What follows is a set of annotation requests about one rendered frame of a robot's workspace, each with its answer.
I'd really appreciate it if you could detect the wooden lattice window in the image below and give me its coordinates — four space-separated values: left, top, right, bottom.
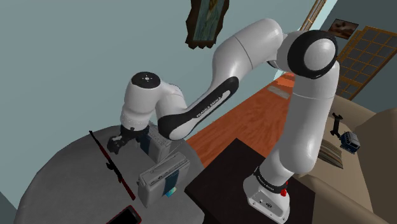
336 25 397 101

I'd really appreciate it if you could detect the red and black long stick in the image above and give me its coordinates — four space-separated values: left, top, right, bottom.
88 130 137 201

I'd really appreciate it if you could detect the dark-framed wall painting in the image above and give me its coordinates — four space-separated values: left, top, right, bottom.
185 0 230 50

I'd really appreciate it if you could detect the grey box with blue stripe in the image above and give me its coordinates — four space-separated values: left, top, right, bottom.
139 122 175 164
137 151 192 208

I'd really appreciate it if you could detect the red-rimmed black phone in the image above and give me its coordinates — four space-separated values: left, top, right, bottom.
106 204 143 224

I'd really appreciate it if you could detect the beige sofa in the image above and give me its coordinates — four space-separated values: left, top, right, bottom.
292 94 397 224

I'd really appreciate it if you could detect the black robot stand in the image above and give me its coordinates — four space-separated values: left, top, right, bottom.
184 137 316 224

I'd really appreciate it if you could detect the small brown wall picture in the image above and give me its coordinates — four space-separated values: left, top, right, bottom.
328 18 360 41

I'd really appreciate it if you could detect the black phone stand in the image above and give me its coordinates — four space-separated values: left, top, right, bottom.
329 112 344 139

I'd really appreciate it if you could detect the blue toy vehicle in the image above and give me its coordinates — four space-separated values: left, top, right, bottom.
338 130 361 155

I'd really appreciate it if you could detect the striped book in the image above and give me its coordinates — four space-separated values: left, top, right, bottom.
317 139 345 170

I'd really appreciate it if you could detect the grey floor mat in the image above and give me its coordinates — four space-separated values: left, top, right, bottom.
267 85 291 101

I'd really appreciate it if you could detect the round grey table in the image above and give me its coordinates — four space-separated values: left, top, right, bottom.
13 124 205 224

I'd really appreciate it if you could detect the wooden door frame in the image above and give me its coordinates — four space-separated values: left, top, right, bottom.
298 0 328 32

